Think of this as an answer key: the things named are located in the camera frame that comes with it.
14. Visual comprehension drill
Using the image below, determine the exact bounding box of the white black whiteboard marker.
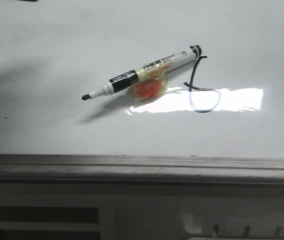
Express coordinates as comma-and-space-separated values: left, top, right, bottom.
81, 45, 202, 101

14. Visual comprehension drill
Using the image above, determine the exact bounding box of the white whiteboard with aluminium frame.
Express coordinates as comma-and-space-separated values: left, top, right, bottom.
0, 0, 284, 184

